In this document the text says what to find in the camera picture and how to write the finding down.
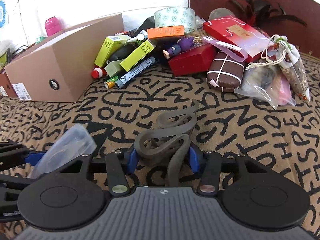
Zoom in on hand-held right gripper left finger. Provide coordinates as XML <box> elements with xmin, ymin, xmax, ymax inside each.
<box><xmin>54</xmin><ymin>149</ymin><xmax>138</xmax><ymax>197</ymax></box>

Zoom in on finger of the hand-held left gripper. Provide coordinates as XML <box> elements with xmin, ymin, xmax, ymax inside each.
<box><xmin>0</xmin><ymin>173</ymin><xmax>38</xmax><ymax>188</ymax></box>
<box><xmin>0</xmin><ymin>142</ymin><xmax>45</xmax><ymax>172</ymax></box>

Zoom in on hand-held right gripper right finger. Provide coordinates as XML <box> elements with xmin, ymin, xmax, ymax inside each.
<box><xmin>189</xmin><ymin>146</ymin><xmax>266</xmax><ymax>197</ymax></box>

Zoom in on grey wavy silicone holder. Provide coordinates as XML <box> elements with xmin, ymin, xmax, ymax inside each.
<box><xmin>134</xmin><ymin>99</ymin><xmax>201</xmax><ymax>188</ymax></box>

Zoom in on clear plastic case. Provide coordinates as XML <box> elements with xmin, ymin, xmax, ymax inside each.
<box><xmin>29</xmin><ymin>124</ymin><xmax>97</xmax><ymax>179</ymax></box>

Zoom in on brown cardboard shoe box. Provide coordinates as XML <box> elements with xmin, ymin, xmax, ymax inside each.
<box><xmin>3</xmin><ymin>13</ymin><xmax>125</xmax><ymax>103</ymax></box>

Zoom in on letter-print tan rug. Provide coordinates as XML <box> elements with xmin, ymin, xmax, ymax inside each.
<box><xmin>0</xmin><ymin>27</ymin><xmax>320</xmax><ymax>240</ymax></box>

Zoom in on small brown cardboard box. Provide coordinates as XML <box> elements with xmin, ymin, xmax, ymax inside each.
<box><xmin>0</xmin><ymin>71</ymin><xmax>18</xmax><ymax>98</ymax></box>

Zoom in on yellow and green marker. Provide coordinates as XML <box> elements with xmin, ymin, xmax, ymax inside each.
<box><xmin>103</xmin><ymin>76</ymin><xmax>120</xmax><ymax>89</ymax></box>

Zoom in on blue-grey large marker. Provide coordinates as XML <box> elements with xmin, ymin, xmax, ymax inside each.
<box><xmin>114</xmin><ymin>57</ymin><xmax>157</xmax><ymax>90</ymax></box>

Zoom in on brown glasses case white band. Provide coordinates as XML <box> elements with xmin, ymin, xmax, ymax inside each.
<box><xmin>206</xmin><ymin>51</ymin><xmax>246</xmax><ymax>92</ymax></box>

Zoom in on pale green small box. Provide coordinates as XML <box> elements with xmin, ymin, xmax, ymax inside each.
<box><xmin>104</xmin><ymin>59</ymin><xmax>126</xmax><ymax>78</ymax></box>

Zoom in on red-capped white bottle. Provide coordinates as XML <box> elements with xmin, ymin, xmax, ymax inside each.
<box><xmin>90</xmin><ymin>67</ymin><xmax>104</xmax><ymax>79</ymax></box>

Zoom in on dark red box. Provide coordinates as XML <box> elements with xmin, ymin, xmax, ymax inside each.
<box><xmin>167</xmin><ymin>45</ymin><xmax>217</xmax><ymax>77</ymax></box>

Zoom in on clear zip bag dark contents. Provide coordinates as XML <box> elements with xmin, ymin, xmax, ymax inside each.
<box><xmin>233</xmin><ymin>60</ymin><xmax>297</xmax><ymax>110</ymax></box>

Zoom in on dark grey case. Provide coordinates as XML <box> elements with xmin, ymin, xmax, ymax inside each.
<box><xmin>109</xmin><ymin>47</ymin><xmax>137</xmax><ymax>63</ymax></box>

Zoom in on purple figurine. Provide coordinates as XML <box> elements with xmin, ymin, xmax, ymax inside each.
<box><xmin>163</xmin><ymin>37</ymin><xmax>196</xmax><ymax>60</ymax></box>

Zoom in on pink packet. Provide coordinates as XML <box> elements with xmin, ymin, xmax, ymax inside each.
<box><xmin>274</xmin><ymin>74</ymin><xmax>293</xmax><ymax>106</ymax></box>

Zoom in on yellow-green box white label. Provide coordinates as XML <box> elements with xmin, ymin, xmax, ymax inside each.
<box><xmin>94</xmin><ymin>35</ymin><xmax>132</xmax><ymax>68</ymax></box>

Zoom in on green tube white cap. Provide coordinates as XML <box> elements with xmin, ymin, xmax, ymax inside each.
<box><xmin>136</xmin><ymin>31</ymin><xmax>150</xmax><ymax>47</ymax></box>

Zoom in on orange box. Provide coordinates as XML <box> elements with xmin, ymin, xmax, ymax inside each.
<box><xmin>147</xmin><ymin>25</ymin><xmax>186</xmax><ymax>40</ymax></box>

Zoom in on pink bottle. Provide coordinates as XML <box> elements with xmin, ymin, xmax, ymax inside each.
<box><xmin>45</xmin><ymin>17</ymin><xmax>63</xmax><ymax>37</ymax></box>

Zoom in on red and white gift box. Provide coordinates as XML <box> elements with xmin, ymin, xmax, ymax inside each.
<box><xmin>203</xmin><ymin>15</ymin><xmax>275</xmax><ymax>63</ymax></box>

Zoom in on dried herb sachet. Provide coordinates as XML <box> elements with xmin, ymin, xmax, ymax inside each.
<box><xmin>269</xmin><ymin>35</ymin><xmax>311</xmax><ymax>103</ymax></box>

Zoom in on black box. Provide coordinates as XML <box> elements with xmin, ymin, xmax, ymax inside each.
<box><xmin>135</xmin><ymin>16</ymin><xmax>156</xmax><ymax>35</ymax></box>

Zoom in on clear patterned tape roll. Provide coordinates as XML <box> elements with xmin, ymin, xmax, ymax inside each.
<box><xmin>153</xmin><ymin>6</ymin><xmax>196</xmax><ymax>34</ymax></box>

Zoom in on clear glass ball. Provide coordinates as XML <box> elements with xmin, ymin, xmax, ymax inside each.
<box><xmin>208</xmin><ymin>8</ymin><xmax>235</xmax><ymax>22</ymax></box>

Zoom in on black and red feathers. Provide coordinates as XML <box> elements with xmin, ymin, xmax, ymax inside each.
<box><xmin>221</xmin><ymin>0</ymin><xmax>308</xmax><ymax>28</ymax></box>

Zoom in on purple translucent strap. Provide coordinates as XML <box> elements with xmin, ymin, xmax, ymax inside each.
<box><xmin>202</xmin><ymin>36</ymin><xmax>248</xmax><ymax>63</ymax></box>

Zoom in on blue fan wall decoration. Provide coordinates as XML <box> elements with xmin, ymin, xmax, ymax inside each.
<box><xmin>0</xmin><ymin>0</ymin><xmax>8</xmax><ymax>28</ymax></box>

